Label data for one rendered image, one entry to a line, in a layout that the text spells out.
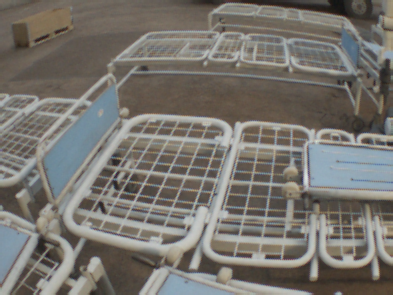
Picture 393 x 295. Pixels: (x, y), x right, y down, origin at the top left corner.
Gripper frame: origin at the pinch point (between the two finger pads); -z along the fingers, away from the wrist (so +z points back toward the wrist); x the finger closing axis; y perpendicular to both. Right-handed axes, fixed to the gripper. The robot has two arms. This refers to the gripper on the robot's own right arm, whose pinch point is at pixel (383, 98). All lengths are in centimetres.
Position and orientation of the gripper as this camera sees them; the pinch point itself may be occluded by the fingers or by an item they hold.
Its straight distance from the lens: 221.3
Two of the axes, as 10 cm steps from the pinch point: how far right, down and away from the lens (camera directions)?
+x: -2.9, 3.3, -9.0
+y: 9.6, 1.2, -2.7
